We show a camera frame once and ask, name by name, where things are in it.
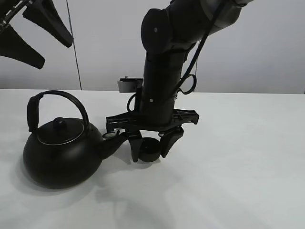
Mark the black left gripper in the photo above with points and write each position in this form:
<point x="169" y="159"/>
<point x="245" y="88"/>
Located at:
<point x="41" y="12"/>

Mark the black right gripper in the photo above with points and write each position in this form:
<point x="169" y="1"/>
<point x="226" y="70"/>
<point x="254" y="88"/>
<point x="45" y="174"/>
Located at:
<point x="157" y="116"/>

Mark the small black teacup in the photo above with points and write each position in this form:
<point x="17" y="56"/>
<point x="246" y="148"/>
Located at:
<point x="150" y="150"/>

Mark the black round teapot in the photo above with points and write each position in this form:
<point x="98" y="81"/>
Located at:
<point x="65" y="151"/>

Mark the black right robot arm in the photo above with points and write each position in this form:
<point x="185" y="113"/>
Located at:
<point x="173" y="39"/>

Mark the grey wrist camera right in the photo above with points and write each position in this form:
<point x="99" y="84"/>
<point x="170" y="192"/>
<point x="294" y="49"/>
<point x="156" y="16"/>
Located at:
<point x="129" y="84"/>

